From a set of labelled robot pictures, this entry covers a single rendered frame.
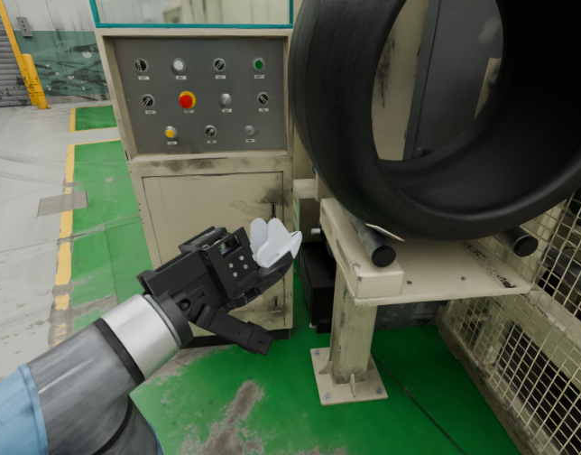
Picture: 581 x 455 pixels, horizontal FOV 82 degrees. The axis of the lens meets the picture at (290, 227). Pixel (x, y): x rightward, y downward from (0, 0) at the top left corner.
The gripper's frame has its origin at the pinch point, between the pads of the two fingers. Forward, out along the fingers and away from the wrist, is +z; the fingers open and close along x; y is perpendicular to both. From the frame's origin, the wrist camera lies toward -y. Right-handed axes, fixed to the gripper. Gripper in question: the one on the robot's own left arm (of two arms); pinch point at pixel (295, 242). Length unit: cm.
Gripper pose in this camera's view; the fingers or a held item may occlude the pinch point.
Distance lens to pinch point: 47.1
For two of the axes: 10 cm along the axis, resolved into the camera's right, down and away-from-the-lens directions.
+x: -6.6, -0.2, 7.5
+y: -3.4, -8.8, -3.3
